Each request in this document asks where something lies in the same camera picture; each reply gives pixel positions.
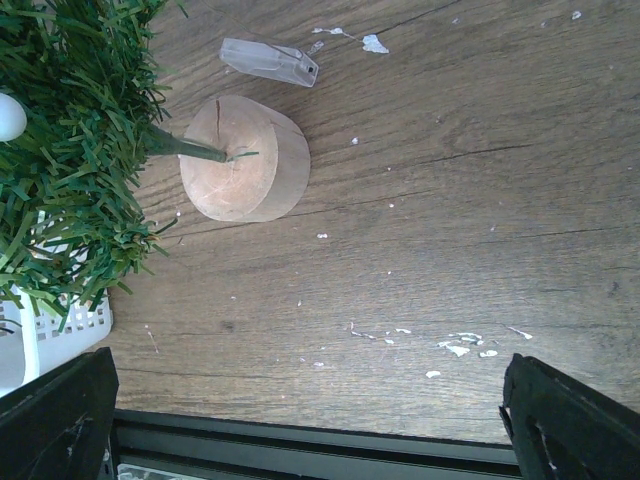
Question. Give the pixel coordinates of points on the small green christmas tree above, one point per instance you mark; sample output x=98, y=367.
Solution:
x=86, y=79

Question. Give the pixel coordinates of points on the white perforated plastic basket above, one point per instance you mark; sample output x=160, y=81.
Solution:
x=56, y=268

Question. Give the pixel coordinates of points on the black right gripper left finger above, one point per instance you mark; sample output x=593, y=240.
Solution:
x=58, y=426

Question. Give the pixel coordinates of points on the white ball string lights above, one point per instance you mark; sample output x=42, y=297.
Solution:
x=13, y=120

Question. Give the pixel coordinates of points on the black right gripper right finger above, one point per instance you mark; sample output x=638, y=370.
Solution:
x=562, y=429

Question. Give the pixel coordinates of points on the clear plastic battery box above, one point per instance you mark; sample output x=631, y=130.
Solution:
x=284, y=64

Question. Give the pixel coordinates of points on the black aluminium front rail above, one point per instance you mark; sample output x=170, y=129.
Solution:
x=209, y=448

